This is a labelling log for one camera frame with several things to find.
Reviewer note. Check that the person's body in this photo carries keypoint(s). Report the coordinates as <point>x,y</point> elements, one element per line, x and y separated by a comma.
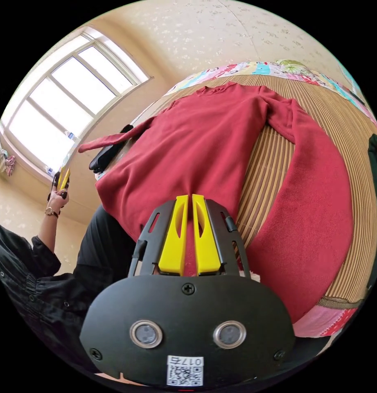
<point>53,291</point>

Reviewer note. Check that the person's left hand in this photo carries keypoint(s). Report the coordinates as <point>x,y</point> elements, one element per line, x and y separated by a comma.
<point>55,201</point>

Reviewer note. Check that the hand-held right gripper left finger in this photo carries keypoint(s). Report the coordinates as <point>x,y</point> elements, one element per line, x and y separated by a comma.
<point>173,242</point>

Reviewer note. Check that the window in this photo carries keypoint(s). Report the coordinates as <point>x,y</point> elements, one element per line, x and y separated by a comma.
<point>68,104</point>

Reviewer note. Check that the person's left forearm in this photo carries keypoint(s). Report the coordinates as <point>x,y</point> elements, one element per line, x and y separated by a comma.
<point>47,228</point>

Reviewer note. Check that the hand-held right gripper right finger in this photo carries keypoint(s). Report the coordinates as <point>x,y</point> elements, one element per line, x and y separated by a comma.
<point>206,245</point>

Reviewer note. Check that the dark green garment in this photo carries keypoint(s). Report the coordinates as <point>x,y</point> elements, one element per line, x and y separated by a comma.
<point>376,165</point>

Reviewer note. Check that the red long sleeve sweater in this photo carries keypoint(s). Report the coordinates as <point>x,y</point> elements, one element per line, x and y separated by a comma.
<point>206,147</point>

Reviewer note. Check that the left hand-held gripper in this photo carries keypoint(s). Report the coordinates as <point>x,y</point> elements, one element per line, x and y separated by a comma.
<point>57,181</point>

